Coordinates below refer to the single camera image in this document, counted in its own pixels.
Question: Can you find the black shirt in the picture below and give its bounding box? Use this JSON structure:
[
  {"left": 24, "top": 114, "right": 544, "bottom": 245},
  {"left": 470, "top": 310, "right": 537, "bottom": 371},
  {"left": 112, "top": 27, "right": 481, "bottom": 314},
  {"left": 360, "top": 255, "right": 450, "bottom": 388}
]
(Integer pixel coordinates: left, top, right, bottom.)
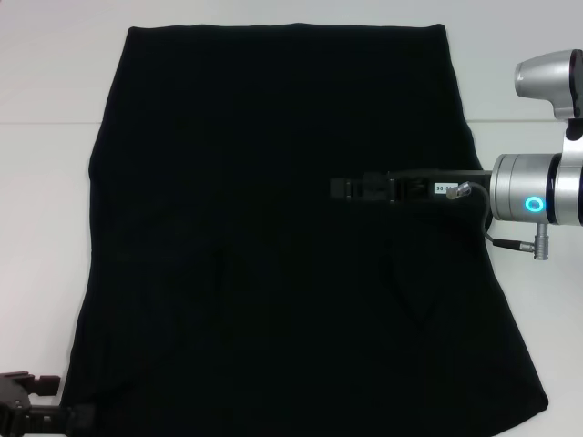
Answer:
[{"left": 60, "top": 22, "right": 550, "bottom": 437}]

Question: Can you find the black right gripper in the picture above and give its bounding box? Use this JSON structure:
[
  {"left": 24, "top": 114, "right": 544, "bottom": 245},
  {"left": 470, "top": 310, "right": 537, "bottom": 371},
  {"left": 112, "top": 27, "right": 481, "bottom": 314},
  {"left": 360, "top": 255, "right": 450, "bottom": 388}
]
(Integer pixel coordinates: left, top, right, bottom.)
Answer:
[{"left": 330, "top": 168, "right": 496, "bottom": 207}]

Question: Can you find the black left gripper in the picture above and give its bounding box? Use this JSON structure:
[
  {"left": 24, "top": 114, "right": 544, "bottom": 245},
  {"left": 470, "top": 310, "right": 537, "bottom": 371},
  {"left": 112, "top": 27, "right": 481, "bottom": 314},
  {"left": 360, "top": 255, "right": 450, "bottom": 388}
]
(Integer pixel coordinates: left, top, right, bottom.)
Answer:
[{"left": 0, "top": 371, "right": 97, "bottom": 437}]

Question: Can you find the silver right camera mount bracket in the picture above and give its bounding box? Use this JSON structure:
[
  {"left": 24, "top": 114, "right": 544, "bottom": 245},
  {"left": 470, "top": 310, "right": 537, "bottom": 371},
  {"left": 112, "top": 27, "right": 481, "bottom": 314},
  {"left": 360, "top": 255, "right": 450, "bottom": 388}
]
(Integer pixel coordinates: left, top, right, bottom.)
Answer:
[{"left": 562, "top": 117, "right": 583, "bottom": 168}]

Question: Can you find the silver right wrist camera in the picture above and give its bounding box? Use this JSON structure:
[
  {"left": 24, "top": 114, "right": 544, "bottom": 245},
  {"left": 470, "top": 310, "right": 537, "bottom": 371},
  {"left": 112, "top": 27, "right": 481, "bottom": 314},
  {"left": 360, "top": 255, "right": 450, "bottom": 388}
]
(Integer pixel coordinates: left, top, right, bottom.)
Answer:
[{"left": 514, "top": 48, "right": 583, "bottom": 122}]

